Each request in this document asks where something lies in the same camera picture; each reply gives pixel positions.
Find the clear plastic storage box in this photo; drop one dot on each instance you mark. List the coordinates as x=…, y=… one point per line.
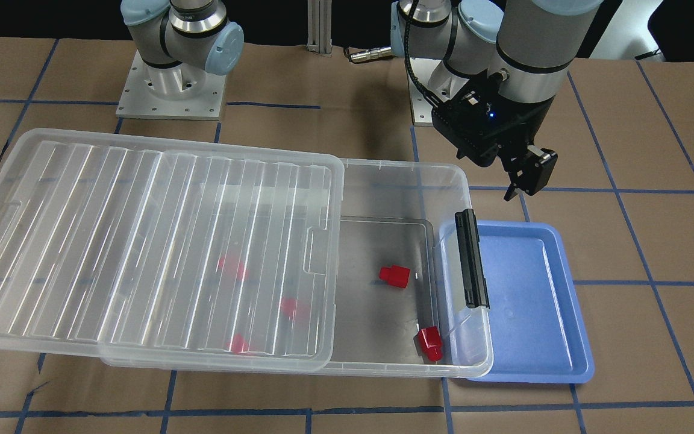
x=395, y=313

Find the red block lower middle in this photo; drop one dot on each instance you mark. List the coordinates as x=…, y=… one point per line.
x=238, y=345

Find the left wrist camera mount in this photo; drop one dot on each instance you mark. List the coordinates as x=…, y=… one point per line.
x=474, y=117

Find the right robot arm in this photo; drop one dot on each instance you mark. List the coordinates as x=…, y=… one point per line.
x=156, y=60

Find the red block from tray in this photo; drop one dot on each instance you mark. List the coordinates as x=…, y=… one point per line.
x=395, y=275

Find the red block near latch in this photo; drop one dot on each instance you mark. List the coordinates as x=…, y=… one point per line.
x=430, y=343

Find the red block upper middle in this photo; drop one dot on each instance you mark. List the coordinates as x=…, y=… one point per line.
x=295, y=309

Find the red block centre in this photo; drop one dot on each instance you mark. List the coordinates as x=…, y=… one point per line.
x=232, y=266

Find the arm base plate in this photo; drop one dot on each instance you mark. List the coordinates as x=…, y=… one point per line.
x=182, y=92
x=436, y=78

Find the black box latch handle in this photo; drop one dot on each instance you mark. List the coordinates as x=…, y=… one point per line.
x=472, y=270

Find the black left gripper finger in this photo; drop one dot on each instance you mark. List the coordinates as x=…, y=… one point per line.
x=514, y=188

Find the clear plastic box lid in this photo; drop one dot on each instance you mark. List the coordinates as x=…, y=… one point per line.
x=57, y=240

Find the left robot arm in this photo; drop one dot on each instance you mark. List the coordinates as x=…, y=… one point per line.
x=530, y=43

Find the aluminium frame post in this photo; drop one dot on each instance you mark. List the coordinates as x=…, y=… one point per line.
x=319, y=27

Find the blue plastic tray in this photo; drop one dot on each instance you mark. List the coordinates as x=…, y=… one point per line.
x=533, y=330

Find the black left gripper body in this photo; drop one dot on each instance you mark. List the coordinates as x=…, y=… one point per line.
x=532, y=123

